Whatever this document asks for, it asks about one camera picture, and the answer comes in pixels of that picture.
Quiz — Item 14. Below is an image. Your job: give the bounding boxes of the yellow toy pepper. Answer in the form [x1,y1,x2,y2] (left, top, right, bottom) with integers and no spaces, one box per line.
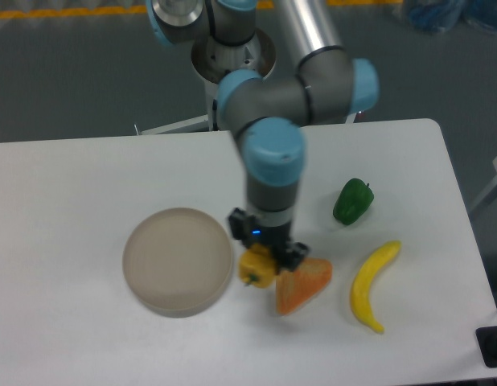
[238,244,277,289]

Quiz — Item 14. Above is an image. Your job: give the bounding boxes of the green toy pepper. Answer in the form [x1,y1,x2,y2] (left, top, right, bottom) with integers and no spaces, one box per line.
[332,178,375,226]

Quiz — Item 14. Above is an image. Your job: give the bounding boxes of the beige round plate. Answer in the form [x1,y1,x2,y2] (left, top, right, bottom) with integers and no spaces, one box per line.
[122,207,233,318]

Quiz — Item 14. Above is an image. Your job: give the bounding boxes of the black device at table edge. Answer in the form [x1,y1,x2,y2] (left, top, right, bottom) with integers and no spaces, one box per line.
[475,326,497,368]

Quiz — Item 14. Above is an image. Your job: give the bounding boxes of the blue plastic bag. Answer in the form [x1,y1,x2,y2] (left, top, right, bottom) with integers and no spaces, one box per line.
[400,0,497,35]

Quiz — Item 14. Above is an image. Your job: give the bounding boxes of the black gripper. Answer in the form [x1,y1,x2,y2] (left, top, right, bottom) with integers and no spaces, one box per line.
[228,207,310,274]

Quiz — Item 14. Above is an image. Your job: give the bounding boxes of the orange triangular toy bread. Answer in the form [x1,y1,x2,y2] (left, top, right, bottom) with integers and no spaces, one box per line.
[275,257,333,315]

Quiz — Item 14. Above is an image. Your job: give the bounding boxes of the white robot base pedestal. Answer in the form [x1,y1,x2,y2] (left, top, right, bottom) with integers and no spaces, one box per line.
[137,29,277,135]

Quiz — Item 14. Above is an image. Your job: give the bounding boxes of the yellow toy banana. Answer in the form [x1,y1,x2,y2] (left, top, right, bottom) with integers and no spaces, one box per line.
[349,240,402,334]

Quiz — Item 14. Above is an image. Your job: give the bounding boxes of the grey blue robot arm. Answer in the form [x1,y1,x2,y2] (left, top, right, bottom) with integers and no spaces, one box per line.
[146,1,380,273]

